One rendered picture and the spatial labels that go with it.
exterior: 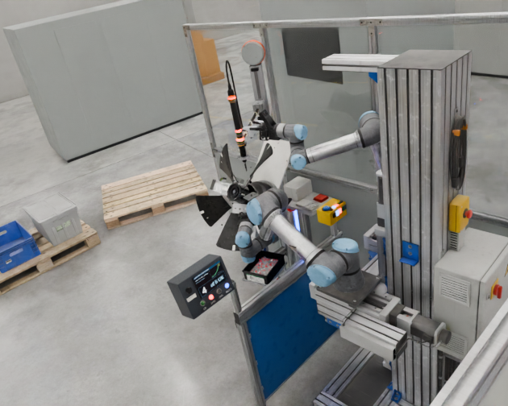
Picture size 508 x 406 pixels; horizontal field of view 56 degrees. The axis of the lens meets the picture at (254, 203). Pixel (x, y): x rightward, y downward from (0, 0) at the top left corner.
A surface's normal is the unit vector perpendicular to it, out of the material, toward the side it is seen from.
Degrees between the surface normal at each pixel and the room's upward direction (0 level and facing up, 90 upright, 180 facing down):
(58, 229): 95
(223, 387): 0
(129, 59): 90
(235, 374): 0
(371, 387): 0
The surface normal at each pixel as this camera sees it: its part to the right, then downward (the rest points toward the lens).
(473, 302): -0.68, 0.45
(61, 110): 0.55, 0.31
